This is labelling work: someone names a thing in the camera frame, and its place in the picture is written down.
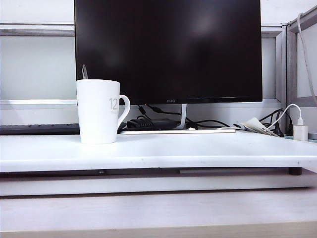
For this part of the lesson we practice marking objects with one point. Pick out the black keyboard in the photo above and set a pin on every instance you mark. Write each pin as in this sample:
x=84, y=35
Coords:
x=39, y=129

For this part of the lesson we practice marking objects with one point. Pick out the silver monitor stand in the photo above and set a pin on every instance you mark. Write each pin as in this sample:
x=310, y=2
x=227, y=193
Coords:
x=183, y=116

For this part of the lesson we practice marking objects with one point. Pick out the white ceramic mug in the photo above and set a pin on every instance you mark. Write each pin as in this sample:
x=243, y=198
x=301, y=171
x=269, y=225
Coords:
x=98, y=116

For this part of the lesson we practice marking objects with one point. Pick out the black rubber foot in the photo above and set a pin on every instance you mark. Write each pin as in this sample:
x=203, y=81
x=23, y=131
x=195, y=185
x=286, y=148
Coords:
x=295, y=171

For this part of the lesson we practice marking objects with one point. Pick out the folded paper booklet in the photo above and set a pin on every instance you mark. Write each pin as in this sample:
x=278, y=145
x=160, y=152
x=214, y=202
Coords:
x=255, y=124

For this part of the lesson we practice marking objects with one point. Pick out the black AOC monitor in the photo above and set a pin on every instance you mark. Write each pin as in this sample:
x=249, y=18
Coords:
x=168, y=49

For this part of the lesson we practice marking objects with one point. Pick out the black power adapter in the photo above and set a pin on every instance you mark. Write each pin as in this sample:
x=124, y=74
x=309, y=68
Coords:
x=148, y=123

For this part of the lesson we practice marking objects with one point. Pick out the white USB charger block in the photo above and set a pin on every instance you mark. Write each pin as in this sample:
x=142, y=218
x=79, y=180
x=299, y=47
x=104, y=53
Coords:
x=300, y=133

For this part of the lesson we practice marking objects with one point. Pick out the metal spoon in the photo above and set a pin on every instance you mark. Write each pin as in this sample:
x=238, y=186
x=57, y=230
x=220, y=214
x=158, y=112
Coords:
x=85, y=72

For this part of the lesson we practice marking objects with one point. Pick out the small grey box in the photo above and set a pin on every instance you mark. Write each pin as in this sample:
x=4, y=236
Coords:
x=312, y=135

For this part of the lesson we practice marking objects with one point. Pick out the white desk riser board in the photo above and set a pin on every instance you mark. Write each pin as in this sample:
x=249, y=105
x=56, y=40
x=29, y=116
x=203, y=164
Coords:
x=173, y=151

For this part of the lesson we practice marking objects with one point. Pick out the grey side partition frame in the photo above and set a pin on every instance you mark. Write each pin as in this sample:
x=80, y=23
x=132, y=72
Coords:
x=290, y=74

